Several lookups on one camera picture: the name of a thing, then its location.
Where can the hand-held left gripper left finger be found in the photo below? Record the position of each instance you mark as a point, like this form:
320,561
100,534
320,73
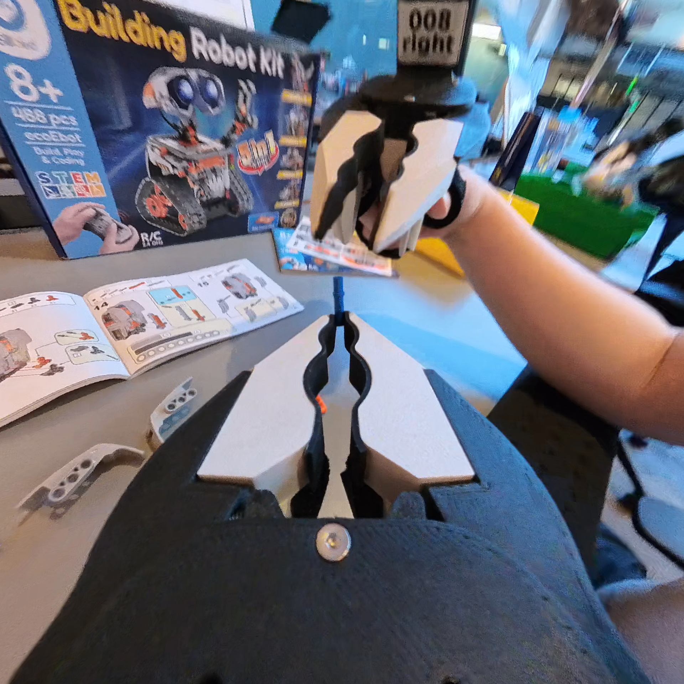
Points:
256,427

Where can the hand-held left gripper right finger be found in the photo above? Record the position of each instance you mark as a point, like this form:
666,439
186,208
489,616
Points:
417,427

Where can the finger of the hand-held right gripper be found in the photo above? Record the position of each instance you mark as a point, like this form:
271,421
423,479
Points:
427,171
336,160

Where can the orange building brick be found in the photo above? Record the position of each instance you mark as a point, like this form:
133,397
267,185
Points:
321,404

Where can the blue connector pin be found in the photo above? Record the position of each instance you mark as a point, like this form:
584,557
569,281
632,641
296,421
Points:
338,299

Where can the person's right forearm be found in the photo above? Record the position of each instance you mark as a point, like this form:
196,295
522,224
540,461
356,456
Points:
561,310

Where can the person's right hand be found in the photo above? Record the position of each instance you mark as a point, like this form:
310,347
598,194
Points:
478,203

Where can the grey curved panel piece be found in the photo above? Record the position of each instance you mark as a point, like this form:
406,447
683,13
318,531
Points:
171,406
75,475

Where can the yellow storage bin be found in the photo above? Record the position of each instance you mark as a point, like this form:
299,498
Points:
449,256

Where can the blue sticker sheet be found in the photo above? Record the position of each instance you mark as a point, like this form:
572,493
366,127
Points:
331,256

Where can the black perforated panel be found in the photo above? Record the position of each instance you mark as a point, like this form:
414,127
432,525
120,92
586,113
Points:
550,454

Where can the green storage bin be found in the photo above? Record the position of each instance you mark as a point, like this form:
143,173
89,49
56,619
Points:
582,219

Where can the open instruction booklet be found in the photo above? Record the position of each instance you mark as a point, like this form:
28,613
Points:
80,347

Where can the blue robot kit box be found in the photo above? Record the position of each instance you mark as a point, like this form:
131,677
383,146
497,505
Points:
107,80

